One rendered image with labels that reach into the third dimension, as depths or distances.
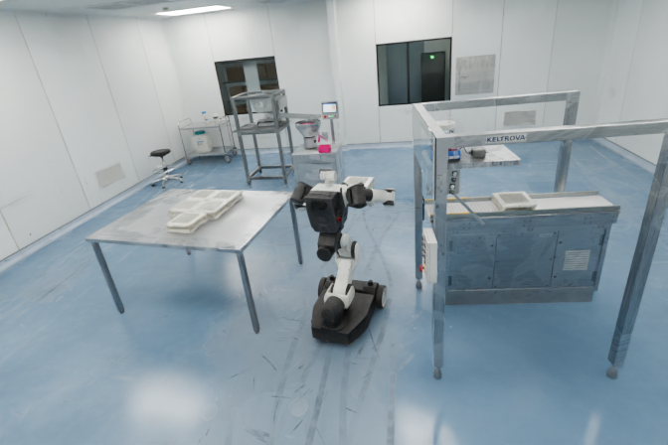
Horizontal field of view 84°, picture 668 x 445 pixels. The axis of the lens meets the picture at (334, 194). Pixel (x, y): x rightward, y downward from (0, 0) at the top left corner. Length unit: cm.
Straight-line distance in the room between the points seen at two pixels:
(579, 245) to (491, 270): 66
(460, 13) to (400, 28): 107
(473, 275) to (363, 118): 511
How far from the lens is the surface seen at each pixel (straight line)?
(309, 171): 519
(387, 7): 757
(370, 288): 324
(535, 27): 788
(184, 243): 312
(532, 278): 343
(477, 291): 336
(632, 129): 228
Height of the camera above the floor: 217
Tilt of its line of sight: 23 degrees down
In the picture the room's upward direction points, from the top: 6 degrees counter-clockwise
